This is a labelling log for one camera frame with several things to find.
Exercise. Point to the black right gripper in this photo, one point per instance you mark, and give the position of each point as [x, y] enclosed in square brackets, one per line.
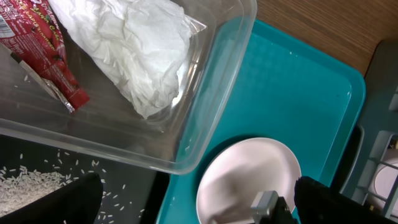
[280, 213]

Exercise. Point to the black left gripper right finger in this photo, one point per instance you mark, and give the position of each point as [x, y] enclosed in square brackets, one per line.
[317, 203]

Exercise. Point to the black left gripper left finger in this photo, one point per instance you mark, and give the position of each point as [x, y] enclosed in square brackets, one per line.
[77, 202]

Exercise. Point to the pink plate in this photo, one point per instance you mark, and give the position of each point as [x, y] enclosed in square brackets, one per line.
[235, 176]

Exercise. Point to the pile of rice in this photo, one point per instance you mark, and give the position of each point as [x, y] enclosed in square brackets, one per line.
[28, 186]

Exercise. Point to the pink small bowl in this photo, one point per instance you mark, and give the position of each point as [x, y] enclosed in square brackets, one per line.
[382, 185]

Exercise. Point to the white napkin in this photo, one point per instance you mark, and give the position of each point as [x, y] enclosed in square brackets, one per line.
[140, 45]

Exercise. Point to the red wrapper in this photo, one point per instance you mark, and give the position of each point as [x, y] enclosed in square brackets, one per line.
[30, 32]

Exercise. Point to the grey dishwasher rack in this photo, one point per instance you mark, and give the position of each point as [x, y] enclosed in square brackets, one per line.
[373, 141]

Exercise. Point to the black tray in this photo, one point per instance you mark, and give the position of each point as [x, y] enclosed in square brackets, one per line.
[130, 186]

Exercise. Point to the clear plastic bin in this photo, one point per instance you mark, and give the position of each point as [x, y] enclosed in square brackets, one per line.
[173, 140]

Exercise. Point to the teal plastic tray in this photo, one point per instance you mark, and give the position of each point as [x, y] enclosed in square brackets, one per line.
[288, 91]

